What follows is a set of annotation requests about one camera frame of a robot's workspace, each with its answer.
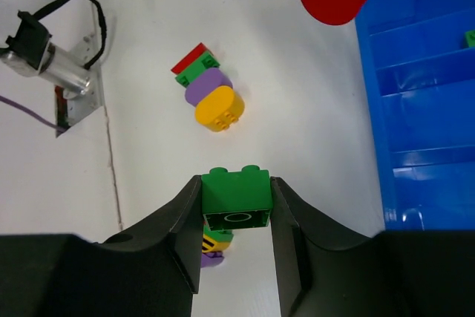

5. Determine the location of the yellow black striped brick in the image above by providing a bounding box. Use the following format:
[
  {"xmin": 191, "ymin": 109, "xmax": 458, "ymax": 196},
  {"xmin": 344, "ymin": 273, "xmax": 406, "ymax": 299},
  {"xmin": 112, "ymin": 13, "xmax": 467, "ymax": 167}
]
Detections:
[{"xmin": 202, "ymin": 235, "xmax": 231, "ymax": 253}]

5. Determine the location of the yellow rounded duplo brick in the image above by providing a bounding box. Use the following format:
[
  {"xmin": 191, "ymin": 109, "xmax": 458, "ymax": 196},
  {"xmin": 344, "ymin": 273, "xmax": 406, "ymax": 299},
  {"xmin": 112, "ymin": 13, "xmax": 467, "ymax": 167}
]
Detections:
[{"xmin": 194, "ymin": 85, "xmax": 245, "ymax": 132}]

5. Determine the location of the purple rounded brick left cluster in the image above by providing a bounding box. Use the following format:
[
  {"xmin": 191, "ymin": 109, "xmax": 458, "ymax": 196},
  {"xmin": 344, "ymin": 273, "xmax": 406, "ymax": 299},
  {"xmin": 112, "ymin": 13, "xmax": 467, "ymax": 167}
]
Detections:
[{"xmin": 185, "ymin": 68, "xmax": 233, "ymax": 107}]

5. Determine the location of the green sloped duplo brick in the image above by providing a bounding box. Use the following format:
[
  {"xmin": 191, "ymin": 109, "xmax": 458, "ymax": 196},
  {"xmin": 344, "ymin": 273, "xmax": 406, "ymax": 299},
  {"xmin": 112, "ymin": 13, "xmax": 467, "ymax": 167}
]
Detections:
[{"xmin": 462, "ymin": 30, "xmax": 475, "ymax": 48}]

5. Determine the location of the blue plastic divided bin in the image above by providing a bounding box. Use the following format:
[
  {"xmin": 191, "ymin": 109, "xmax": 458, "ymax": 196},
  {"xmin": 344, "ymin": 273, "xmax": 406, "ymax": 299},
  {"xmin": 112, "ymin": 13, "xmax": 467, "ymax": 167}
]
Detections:
[{"xmin": 356, "ymin": 0, "xmax": 474, "ymax": 230}]

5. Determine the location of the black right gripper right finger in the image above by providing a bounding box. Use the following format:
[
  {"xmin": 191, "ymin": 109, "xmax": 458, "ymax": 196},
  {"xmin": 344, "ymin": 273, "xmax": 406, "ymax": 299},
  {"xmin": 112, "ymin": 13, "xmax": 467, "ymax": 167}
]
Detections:
[{"xmin": 271, "ymin": 177, "xmax": 474, "ymax": 316}]

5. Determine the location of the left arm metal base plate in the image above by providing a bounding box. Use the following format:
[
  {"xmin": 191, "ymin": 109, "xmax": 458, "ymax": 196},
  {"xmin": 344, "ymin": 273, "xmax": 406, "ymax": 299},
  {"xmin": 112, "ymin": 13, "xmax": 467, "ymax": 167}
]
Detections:
[{"xmin": 53, "ymin": 0, "xmax": 104, "ymax": 131}]

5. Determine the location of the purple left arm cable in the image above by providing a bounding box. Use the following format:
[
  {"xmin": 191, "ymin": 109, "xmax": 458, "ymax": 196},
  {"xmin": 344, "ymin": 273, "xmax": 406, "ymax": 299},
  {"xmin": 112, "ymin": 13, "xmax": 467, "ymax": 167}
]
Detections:
[{"xmin": 0, "ymin": 96, "xmax": 66, "ymax": 132}]

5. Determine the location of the green brick left cluster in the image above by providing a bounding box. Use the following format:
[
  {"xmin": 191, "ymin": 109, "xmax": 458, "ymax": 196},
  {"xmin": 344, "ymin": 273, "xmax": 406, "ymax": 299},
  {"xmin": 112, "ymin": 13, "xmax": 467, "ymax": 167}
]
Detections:
[{"xmin": 175, "ymin": 51, "xmax": 220, "ymax": 88}]

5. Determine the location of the red half-round brick left cluster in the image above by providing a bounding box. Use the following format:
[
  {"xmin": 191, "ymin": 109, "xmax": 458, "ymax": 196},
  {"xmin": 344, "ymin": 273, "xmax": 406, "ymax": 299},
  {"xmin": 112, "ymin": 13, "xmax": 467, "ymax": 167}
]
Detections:
[{"xmin": 171, "ymin": 42, "xmax": 208, "ymax": 75}]

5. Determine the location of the green duplo brick number three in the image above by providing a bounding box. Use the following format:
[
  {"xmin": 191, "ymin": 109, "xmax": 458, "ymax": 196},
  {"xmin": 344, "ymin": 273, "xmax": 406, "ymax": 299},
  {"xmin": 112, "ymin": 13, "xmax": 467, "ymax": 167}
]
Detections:
[{"xmin": 201, "ymin": 165, "xmax": 273, "ymax": 231}]

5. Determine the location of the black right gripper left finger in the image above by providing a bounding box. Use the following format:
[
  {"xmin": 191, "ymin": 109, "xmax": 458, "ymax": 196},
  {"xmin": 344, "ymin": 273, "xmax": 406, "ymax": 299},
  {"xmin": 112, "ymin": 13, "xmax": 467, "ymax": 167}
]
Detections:
[{"xmin": 1, "ymin": 176, "xmax": 203, "ymax": 316}]

